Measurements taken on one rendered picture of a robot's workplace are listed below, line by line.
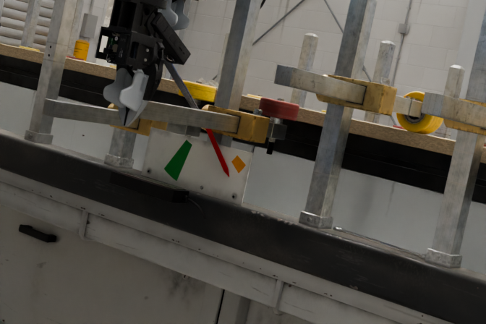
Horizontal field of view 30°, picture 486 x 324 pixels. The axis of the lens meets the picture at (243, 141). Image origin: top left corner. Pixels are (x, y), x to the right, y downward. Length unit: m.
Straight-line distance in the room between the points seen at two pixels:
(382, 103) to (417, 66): 8.37
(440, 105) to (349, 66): 0.38
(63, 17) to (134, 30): 0.65
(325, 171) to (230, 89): 0.27
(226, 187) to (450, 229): 0.45
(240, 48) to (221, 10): 10.07
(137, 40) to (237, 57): 0.35
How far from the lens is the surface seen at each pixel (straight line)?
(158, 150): 1.83
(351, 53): 1.61
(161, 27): 1.50
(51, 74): 2.09
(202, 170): 1.76
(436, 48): 9.86
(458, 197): 1.50
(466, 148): 1.50
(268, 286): 1.71
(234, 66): 1.74
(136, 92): 1.48
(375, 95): 1.57
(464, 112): 1.33
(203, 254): 1.79
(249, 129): 1.70
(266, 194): 1.94
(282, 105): 1.80
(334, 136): 1.61
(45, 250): 2.44
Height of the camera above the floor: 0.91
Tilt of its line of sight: 3 degrees down
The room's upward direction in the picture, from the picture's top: 12 degrees clockwise
